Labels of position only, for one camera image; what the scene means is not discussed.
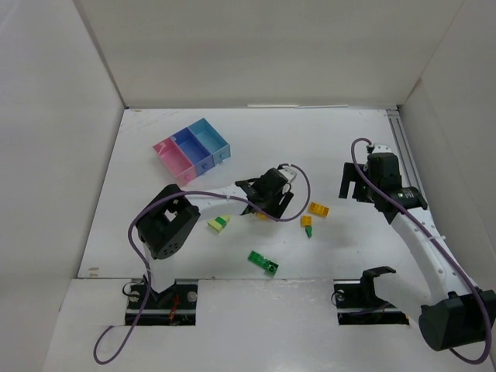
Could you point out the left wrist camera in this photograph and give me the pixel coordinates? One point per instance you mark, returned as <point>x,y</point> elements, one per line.
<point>288,173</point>

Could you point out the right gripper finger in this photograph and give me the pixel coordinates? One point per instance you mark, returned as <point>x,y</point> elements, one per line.
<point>361,191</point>
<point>350,175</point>

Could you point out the large yellow lego brick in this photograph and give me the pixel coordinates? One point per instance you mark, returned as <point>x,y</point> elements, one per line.
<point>318,209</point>

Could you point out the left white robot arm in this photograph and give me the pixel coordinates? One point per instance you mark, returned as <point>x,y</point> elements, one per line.
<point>173,213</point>

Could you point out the light blue plastic bin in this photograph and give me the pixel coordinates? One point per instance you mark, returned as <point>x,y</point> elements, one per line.
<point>208,136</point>

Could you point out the purple-blue plastic bin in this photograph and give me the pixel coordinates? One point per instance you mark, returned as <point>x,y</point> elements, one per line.
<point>194,150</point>

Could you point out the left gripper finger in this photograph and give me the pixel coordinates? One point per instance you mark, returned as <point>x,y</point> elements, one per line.
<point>278,205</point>
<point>248,185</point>

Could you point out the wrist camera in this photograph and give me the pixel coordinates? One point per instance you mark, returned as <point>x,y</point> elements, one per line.
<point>288,173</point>
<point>381,148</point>

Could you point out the green flat lego plate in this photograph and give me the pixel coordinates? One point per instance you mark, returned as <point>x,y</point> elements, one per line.
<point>264,263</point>

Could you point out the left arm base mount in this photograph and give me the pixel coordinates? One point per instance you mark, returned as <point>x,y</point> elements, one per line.
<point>175,307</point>

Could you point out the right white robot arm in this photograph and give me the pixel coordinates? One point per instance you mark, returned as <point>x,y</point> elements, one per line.
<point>454,311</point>

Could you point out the aluminium rail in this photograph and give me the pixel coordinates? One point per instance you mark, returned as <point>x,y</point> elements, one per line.
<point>404,150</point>

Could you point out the small yellow lego brick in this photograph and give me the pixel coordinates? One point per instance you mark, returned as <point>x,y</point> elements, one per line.
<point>306,221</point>

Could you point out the pale yellow green lego stack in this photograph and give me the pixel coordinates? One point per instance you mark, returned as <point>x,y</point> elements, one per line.
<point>219,223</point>

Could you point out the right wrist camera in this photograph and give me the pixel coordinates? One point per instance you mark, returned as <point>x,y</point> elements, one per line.
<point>381,148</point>

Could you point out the pink plastic bin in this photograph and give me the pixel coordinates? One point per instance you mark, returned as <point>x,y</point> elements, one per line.
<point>175,160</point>

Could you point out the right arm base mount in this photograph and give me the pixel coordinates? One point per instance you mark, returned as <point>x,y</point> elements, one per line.
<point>355,308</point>

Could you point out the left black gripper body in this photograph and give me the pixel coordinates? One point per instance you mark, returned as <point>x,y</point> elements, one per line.
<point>273,205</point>

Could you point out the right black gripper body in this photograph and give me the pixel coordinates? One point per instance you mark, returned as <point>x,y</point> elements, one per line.
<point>357,184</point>

